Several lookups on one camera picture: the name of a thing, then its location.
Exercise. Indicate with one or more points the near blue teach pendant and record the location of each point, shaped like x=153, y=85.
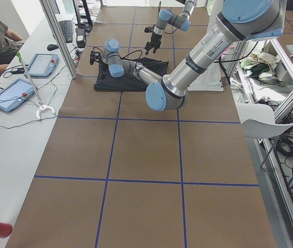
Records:
x=16, y=93

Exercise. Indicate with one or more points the black computer mouse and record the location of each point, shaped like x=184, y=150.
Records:
x=52, y=47

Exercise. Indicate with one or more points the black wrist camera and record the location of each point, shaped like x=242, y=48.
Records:
x=94, y=57
x=148, y=29

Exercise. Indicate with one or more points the white curved sheet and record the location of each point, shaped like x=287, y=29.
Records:
x=258, y=121

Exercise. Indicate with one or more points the aluminium side rack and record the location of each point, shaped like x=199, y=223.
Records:
x=276, y=153

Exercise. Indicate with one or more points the far blue teach pendant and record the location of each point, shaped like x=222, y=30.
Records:
x=42, y=65

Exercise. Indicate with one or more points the pile of cloth bags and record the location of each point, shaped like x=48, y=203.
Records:
x=259, y=65

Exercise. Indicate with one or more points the black monitor stand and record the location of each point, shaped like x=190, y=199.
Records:
x=83, y=21

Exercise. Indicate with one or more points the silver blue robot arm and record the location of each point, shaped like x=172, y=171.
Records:
x=165, y=17
x=236, y=21

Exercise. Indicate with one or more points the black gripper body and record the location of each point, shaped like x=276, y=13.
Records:
x=103, y=69
x=153, y=41

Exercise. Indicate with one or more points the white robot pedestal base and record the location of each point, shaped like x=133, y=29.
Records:
x=210, y=80

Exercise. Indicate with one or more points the white reacher grabber tool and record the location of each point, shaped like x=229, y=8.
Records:
x=42, y=106

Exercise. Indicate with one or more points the black power adapter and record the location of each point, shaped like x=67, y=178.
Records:
x=80, y=37

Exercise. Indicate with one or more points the black keyboard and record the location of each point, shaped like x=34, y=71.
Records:
x=66, y=27

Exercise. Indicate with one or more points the aluminium frame post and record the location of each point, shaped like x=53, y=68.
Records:
x=56, y=31

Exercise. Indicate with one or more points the blue teach pendant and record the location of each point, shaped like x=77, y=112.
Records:
x=42, y=65
x=16, y=93

